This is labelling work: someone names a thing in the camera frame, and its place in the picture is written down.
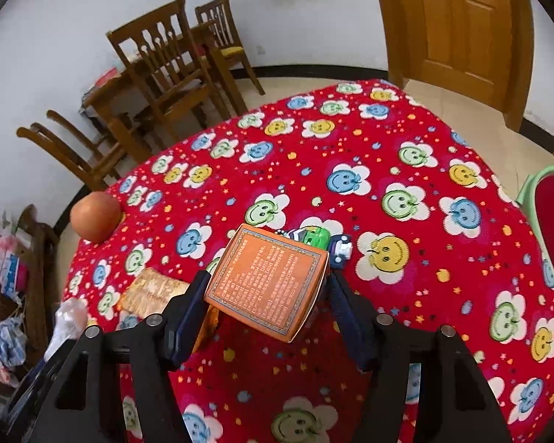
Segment wooden chair back right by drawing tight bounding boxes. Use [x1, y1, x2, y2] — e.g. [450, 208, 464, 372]
[195, 0, 265, 95]

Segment wooden chair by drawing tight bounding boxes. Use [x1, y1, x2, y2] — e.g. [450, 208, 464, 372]
[17, 123, 126, 191]
[107, 0, 230, 139]
[46, 109, 114, 160]
[195, 0, 265, 95]

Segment green toy car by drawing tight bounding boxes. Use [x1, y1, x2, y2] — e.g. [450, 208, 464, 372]
[276, 225, 353, 270]

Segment wooden dining table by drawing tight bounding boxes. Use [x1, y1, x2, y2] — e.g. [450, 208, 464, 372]
[81, 22, 248, 163]

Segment wooden door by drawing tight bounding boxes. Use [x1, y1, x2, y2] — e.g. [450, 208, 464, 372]
[379, 0, 533, 132]

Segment wooden chair front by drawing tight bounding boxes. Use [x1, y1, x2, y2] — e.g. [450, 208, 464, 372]
[107, 0, 230, 139]

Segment red apple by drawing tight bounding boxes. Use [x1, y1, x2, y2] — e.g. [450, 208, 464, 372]
[70, 191, 122, 243]

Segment wooden chair far left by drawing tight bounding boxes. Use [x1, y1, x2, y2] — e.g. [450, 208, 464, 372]
[46, 109, 114, 160]

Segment orange snack wrapper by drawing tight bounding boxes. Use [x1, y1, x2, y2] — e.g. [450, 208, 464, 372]
[120, 268, 189, 319]

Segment orange cardboard box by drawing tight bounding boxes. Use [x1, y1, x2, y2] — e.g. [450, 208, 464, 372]
[205, 224, 329, 343]

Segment red smiley flower tablecloth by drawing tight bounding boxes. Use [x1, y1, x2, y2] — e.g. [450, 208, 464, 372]
[63, 80, 554, 442]

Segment cluttered wooden side shelf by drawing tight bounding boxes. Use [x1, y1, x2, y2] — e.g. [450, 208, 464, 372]
[0, 205, 59, 397]

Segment white plastic bag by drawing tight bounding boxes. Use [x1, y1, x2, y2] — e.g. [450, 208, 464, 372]
[42, 298, 88, 361]

